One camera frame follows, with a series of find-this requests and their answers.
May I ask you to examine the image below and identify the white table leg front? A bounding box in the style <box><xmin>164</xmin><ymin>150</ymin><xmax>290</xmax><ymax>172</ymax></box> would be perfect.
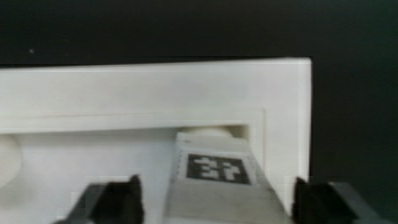
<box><xmin>166</xmin><ymin>127</ymin><xmax>294</xmax><ymax>224</ymax></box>

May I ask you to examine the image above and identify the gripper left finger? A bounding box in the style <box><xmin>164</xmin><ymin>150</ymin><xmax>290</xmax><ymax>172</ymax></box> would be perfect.
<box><xmin>54</xmin><ymin>175</ymin><xmax>146</xmax><ymax>224</ymax></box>

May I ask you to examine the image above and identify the white square table top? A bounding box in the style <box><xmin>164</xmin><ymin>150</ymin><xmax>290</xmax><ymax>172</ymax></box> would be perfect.
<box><xmin>0</xmin><ymin>58</ymin><xmax>311</xmax><ymax>224</ymax></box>

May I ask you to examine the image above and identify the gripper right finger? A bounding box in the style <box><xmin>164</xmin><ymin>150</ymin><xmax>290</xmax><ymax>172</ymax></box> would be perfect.
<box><xmin>292</xmin><ymin>178</ymin><xmax>390</xmax><ymax>224</ymax></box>

